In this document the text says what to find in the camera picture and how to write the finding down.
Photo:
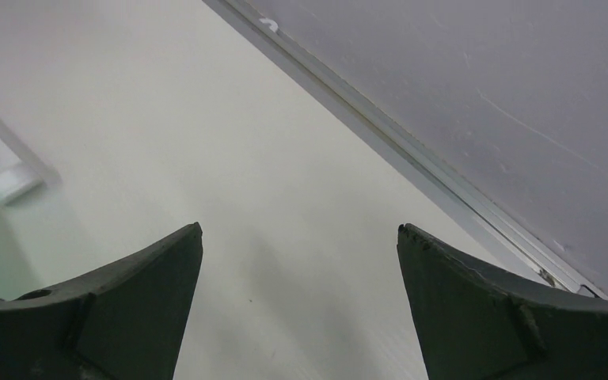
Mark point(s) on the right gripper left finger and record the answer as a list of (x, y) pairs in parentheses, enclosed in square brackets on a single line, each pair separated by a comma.
[(124, 320)]

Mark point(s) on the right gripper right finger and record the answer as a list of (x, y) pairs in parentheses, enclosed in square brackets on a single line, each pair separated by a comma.
[(475, 320)]

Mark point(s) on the right stand pole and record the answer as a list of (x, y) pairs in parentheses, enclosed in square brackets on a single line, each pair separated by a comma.
[(23, 173)]

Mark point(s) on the aluminium frame rail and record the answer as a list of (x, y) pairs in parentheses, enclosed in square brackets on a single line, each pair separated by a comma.
[(511, 244)]

